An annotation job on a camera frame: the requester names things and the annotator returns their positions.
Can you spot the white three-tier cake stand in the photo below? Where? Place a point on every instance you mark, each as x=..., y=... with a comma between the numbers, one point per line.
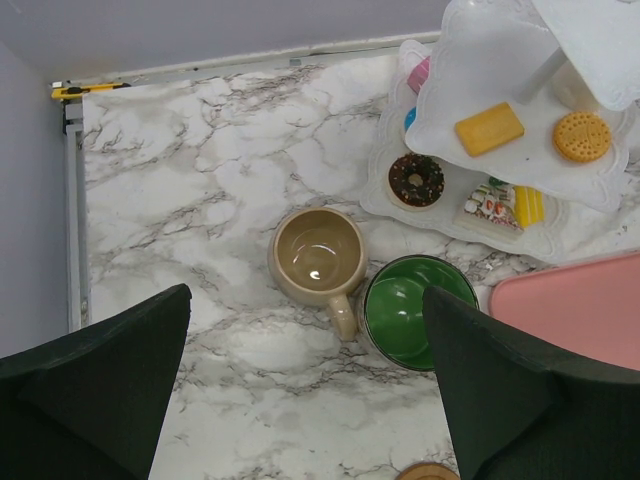
x=486, y=50

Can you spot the pink serving tray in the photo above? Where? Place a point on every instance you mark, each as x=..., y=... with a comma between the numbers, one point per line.
x=591, y=309

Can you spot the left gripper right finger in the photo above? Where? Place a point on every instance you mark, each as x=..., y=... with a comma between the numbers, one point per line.
x=518, y=407

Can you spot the square yellow biscuit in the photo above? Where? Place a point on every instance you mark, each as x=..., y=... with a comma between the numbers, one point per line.
x=489, y=129

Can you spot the yellow layered cake slice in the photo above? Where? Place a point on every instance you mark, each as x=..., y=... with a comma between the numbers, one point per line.
x=529, y=206

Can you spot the chocolate sprinkled donut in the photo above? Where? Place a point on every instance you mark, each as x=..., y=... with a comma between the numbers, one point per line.
x=415, y=182

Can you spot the green-inside ceramic mug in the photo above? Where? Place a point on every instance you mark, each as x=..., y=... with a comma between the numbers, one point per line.
x=390, y=309

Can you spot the blue frosted donut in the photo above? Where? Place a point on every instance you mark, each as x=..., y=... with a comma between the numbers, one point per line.
x=409, y=118

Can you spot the sprinkled white cake slice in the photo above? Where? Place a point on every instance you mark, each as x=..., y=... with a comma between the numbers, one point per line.
x=489, y=210

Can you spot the orange round cookie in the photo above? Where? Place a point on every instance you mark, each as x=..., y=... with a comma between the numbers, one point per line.
x=582, y=137

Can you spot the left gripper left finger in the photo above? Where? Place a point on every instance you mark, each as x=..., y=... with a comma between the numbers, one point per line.
x=91, y=404

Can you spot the beige ceramic mug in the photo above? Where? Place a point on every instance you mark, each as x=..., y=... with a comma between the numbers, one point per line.
x=318, y=257

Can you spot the yellow utility knife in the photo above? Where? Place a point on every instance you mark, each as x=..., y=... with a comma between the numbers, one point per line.
x=74, y=92

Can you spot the wooden coaster upper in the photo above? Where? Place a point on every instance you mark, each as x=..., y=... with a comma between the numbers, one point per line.
x=427, y=471

